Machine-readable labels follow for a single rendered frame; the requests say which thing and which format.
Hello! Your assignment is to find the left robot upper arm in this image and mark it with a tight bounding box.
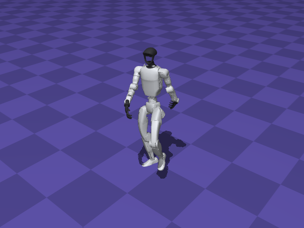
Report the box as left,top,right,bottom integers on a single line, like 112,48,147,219
158,68,173,93

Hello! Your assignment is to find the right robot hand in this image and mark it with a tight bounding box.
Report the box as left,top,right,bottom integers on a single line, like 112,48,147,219
124,99,132,119

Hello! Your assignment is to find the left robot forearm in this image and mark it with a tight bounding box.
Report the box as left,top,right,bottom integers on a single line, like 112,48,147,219
169,86,179,103

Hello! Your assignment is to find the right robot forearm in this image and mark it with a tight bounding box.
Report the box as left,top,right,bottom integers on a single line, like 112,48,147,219
124,87,135,104

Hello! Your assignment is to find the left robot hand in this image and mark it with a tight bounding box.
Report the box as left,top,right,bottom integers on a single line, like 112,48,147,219
169,101,177,109

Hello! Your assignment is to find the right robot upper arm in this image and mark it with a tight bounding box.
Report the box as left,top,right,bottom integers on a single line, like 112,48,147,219
130,66,142,91

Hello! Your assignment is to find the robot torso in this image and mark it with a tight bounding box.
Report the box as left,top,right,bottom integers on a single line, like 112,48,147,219
140,64,163,114

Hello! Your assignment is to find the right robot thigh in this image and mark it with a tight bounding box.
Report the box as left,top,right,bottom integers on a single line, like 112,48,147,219
138,105,151,142

